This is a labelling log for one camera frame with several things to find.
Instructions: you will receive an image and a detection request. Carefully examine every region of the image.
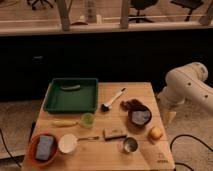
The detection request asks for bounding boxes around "steel cup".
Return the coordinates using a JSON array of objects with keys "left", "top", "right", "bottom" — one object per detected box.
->
[{"left": 123, "top": 137, "right": 138, "bottom": 153}]

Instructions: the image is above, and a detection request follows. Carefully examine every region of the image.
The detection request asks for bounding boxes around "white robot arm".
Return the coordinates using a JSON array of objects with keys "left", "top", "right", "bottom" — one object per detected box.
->
[{"left": 157, "top": 62, "right": 213, "bottom": 127}]

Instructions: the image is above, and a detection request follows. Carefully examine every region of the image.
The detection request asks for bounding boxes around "green plastic tray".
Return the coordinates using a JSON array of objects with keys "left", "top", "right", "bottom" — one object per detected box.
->
[{"left": 43, "top": 78, "right": 98, "bottom": 113}]

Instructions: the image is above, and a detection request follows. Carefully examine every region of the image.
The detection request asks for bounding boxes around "green cucumber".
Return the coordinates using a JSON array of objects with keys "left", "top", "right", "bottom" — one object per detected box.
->
[{"left": 60, "top": 85, "right": 81, "bottom": 91}]

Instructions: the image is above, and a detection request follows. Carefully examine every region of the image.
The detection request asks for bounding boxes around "green plastic cup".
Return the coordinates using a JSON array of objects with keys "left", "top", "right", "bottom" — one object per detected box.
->
[{"left": 80, "top": 113, "right": 95, "bottom": 128}]

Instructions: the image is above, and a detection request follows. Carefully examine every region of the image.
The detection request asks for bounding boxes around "dark bowl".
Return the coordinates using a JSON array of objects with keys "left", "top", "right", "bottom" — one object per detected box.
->
[{"left": 128, "top": 106, "right": 152, "bottom": 127}]

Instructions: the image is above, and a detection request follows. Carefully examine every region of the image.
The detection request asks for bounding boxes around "brown sponge block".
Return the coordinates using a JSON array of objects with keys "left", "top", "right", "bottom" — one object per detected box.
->
[{"left": 103, "top": 129, "right": 127, "bottom": 141}]

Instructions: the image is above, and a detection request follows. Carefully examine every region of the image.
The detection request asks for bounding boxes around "yellow banana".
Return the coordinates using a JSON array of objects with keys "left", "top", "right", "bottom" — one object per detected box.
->
[{"left": 51, "top": 120, "right": 78, "bottom": 127}]

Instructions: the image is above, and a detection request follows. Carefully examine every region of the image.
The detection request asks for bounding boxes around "yellow apple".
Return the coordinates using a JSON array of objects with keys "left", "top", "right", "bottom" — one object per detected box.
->
[{"left": 149, "top": 126, "right": 163, "bottom": 140}]

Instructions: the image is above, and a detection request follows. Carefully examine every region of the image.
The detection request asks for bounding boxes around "office chair centre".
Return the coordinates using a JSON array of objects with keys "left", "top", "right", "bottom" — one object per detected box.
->
[{"left": 129, "top": 0, "right": 158, "bottom": 23}]

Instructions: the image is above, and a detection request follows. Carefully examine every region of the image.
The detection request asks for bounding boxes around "office chair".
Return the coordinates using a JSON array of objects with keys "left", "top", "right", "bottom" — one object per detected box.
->
[
  {"left": 26, "top": 0, "right": 53, "bottom": 11},
  {"left": 171, "top": 0, "right": 204, "bottom": 22},
  {"left": 129, "top": 0, "right": 158, "bottom": 23}
]

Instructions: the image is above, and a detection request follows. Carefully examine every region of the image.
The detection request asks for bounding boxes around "blue sponge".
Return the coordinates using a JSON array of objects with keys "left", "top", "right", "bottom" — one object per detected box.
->
[{"left": 35, "top": 135, "right": 54, "bottom": 161}]

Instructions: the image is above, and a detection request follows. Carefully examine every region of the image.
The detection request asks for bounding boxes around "orange bowl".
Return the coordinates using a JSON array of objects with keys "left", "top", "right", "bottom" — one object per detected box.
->
[{"left": 27, "top": 133, "right": 58, "bottom": 167}]

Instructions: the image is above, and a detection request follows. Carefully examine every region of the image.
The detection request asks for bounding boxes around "office chair left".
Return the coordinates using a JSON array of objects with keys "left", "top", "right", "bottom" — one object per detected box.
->
[{"left": 26, "top": 0, "right": 53, "bottom": 11}]

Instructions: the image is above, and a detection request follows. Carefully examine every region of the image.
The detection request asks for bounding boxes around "office chair right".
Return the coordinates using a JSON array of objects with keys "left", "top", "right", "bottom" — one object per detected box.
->
[{"left": 171, "top": 0, "right": 204, "bottom": 22}]

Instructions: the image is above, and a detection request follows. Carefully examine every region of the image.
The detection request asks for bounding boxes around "white handled dish brush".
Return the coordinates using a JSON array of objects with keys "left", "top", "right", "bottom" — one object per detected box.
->
[{"left": 101, "top": 89, "right": 125, "bottom": 112}]

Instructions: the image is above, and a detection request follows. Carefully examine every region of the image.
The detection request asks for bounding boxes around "white ladle with handle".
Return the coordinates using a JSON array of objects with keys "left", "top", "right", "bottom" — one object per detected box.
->
[{"left": 58, "top": 134, "right": 99, "bottom": 154}]

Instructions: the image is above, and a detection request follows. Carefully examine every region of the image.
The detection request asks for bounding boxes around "black cable right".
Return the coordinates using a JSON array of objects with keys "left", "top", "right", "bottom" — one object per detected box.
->
[{"left": 169, "top": 133, "right": 213, "bottom": 171}]

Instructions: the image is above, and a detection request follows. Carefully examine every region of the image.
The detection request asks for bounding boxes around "black cable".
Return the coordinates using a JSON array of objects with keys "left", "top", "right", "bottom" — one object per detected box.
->
[
  {"left": 0, "top": 128, "right": 22, "bottom": 169},
  {"left": 169, "top": 133, "right": 213, "bottom": 171}
]

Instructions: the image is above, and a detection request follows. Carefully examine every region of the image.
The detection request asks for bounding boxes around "black cable left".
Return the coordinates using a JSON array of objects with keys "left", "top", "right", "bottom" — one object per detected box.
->
[{"left": 0, "top": 128, "right": 22, "bottom": 169}]

